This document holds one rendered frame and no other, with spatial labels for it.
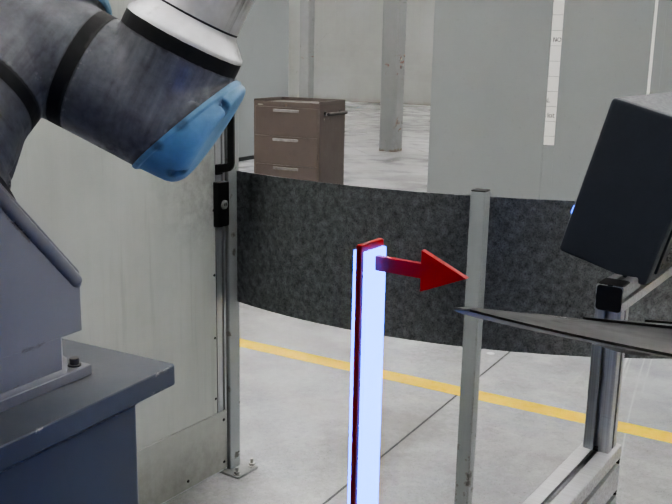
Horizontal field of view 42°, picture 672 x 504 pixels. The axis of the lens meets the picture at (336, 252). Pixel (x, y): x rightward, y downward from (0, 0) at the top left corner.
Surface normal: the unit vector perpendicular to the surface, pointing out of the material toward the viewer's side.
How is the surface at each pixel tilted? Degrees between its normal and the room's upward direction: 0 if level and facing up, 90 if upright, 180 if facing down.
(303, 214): 90
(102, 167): 90
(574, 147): 90
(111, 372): 0
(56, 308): 90
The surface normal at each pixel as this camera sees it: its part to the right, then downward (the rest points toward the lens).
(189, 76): 0.41, 0.43
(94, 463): 0.88, 0.12
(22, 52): 0.72, -0.07
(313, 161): -0.46, 0.19
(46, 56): 0.00, 0.17
